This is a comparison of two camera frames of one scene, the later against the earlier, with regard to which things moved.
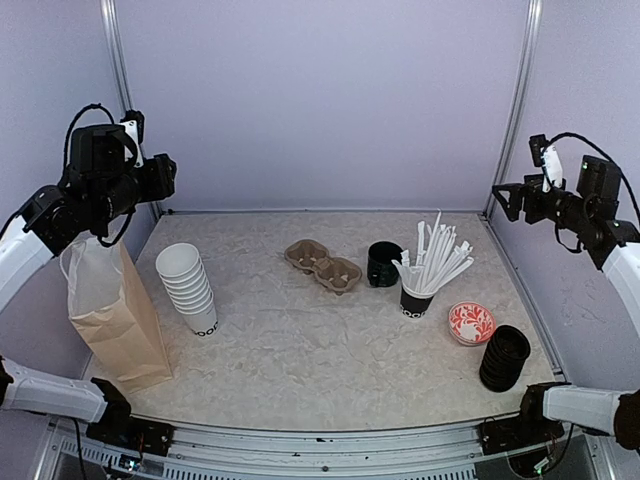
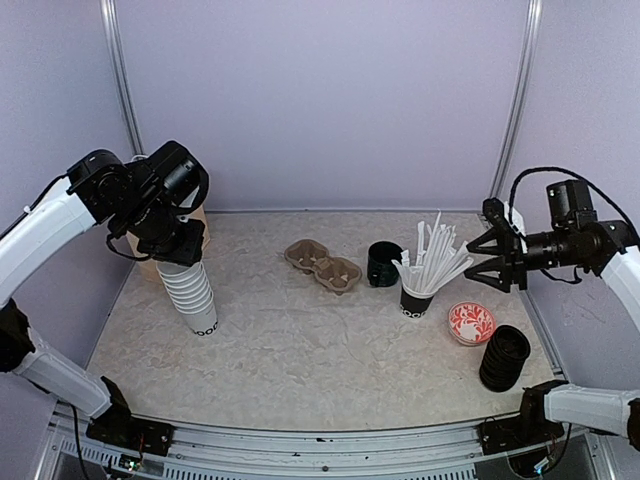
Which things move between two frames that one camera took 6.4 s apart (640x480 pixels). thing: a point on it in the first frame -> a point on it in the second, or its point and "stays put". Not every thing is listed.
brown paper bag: [107, 314] -> [147, 264]
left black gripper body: [159, 184] -> [162, 241]
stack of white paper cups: [184, 277] stays put
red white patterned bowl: [471, 323] stays put
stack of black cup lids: [504, 358] stays put
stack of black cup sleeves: [382, 271] stays put
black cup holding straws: [414, 304] stays put
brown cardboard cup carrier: [336, 273] stays put
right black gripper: [530, 187] -> [511, 262]
